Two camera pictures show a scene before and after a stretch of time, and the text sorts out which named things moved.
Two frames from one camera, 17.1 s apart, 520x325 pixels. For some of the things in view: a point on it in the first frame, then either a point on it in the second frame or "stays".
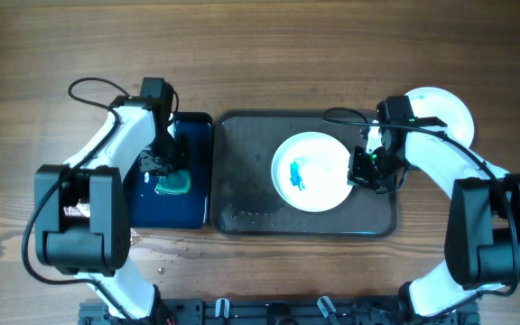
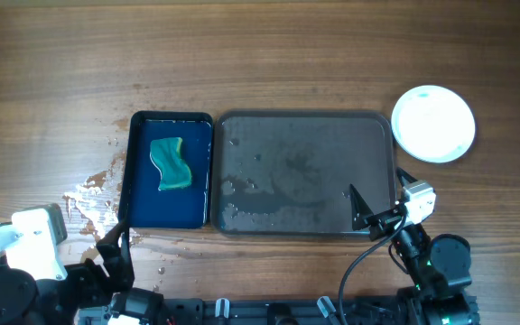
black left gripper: [181, 161] → [98, 285]
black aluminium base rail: [278, 311] stays
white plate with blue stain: [310, 172] → [433, 124]
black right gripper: [358, 176] → [363, 217]
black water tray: [190, 210] stays
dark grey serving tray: [246, 199] stays
